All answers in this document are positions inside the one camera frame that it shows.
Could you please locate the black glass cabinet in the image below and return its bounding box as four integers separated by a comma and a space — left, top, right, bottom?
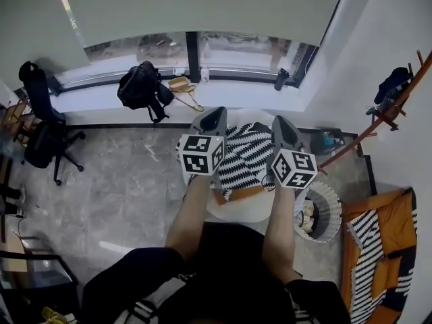
0, 250, 80, 324

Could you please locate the black bottle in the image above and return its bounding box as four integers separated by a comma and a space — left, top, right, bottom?
273, 68, 290, 92

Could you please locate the orange sofa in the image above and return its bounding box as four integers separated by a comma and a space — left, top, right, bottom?
339, 187, 419, 324

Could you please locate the wooden coat rack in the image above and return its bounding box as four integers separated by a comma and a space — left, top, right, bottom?
319, 50, 432, 175

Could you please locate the black office chair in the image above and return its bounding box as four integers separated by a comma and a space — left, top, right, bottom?
18, 61, 86, 186

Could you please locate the person's black shirt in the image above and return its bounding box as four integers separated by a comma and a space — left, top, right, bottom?
80, 221, 352, 324

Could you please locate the beige bag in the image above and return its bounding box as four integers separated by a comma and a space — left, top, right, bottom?
167, 76, 196, 93

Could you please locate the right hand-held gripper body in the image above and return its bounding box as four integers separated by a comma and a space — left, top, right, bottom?
266, 142, 319, 190

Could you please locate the person's right forearm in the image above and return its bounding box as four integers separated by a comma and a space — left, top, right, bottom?
263, 186, 301, 285

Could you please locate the person's left forearm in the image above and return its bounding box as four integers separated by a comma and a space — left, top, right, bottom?
164, 173, 213, 261

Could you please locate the grey roller blind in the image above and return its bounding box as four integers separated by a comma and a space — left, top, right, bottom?
53, 0, 348, 49

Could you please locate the black white striped blanket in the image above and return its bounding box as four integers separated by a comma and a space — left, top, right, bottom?
347, 209, 418, 324

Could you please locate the black storage bin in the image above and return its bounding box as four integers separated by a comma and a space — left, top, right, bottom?
310, 128, 345, 157

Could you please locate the white woven laundry basket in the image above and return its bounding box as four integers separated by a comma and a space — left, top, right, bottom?
292, 180, 342, 243

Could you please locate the cluttered wooden shelf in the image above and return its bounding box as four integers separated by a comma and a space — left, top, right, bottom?
0, 94, 40, 155

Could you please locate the black bag on rack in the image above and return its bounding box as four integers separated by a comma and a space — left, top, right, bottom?
374, 66, 414, 113

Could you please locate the grey shoulder strap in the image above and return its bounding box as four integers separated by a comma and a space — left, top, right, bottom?
290, 288, 318, 324
117, 277, 186, 324

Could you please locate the black backpack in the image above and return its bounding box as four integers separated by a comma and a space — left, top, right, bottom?
117, 60, 176, 124

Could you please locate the black framed window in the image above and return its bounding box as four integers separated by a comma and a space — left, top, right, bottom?
53, 30, 320, 89

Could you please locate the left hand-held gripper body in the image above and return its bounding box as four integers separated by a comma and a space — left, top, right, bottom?
175, 121, 226, 188

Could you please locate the round white wooden table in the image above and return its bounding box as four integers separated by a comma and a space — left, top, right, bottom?
184, 108, 298, 224

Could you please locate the black white zigzag blanket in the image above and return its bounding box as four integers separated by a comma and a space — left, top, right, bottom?
211, 121, 274, 202

